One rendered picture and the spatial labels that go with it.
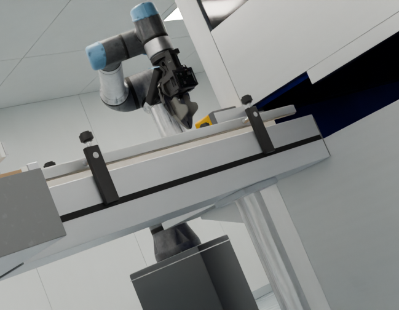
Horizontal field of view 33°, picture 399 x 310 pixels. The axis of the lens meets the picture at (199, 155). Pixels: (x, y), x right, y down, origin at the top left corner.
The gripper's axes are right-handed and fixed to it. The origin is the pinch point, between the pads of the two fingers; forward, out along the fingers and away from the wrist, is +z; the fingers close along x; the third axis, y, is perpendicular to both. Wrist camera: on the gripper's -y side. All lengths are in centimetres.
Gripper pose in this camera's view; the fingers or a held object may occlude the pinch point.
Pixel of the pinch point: (186, 125)
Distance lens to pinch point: 184.1
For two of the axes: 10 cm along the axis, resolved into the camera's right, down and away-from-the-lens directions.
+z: 3.9, 9.1, -1.3
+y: 5.7, -3.5, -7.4
